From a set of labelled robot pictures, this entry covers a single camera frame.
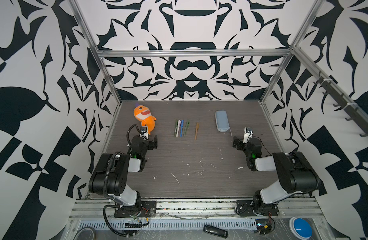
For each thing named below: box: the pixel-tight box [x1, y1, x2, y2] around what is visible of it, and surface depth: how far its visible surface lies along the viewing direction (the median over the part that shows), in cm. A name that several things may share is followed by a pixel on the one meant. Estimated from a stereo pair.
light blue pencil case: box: [215, 110, 230, 132], surface depth 107 cm
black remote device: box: [203, 225, 228, 239], surface depth 67 cm
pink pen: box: [176, 119, 181, 137], surface depth 107 cm
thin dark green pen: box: [174, 119, 179, 137], surface depth 104 cm
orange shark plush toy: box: [133, 105, 157, 135], surface depth 104 cm
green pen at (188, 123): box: [183, 119, 190, 137], surface depth 107 cm
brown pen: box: [194, 122, 200, 140], surface depth 107 cm
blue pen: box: [180, 119, 185, 138], surface depth 107 cm
